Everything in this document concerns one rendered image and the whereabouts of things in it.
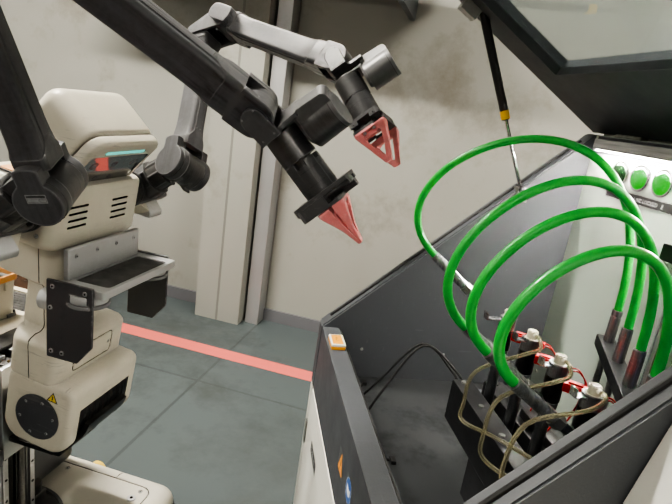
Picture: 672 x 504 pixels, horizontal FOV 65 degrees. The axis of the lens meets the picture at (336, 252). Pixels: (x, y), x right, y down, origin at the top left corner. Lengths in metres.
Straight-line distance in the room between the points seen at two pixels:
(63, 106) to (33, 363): 0.52
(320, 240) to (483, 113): 1.20
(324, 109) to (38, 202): 0.46
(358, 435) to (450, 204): 2.38
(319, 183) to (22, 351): 0.74
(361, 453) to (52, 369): 0.67
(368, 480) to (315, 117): 0.51
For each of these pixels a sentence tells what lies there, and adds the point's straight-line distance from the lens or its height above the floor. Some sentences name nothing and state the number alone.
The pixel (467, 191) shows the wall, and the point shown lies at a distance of 3.12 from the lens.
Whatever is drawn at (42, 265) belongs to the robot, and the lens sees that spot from 1.19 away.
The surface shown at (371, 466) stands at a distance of 0.81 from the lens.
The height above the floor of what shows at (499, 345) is 1.19.
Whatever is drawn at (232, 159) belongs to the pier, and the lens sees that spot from 3.22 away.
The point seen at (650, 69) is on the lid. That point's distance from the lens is 0.99.
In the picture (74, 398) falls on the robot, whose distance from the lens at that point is 1.23.
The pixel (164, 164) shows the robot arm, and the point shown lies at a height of 1.25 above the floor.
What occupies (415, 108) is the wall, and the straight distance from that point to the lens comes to 3.11.
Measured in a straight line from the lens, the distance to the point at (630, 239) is 1.02.
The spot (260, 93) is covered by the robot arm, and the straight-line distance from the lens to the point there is 0.78.
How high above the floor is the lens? 1.43
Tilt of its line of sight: 16 degrees down
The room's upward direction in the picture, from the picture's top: 9 degrees clockwise
